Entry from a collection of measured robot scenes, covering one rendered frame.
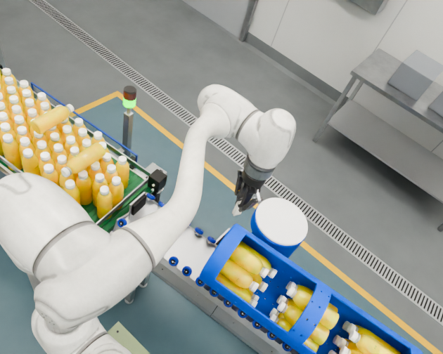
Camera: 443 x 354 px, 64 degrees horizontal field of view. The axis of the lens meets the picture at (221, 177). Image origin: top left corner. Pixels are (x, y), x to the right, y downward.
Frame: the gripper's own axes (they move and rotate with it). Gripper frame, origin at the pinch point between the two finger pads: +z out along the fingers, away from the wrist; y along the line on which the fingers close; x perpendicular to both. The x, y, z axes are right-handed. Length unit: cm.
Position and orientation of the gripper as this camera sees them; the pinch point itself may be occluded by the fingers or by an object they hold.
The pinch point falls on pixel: (238, 208)
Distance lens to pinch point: 121.2
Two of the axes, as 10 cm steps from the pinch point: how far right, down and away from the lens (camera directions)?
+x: -8.8, 2.0, -4.3
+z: -2.3, 6.2, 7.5
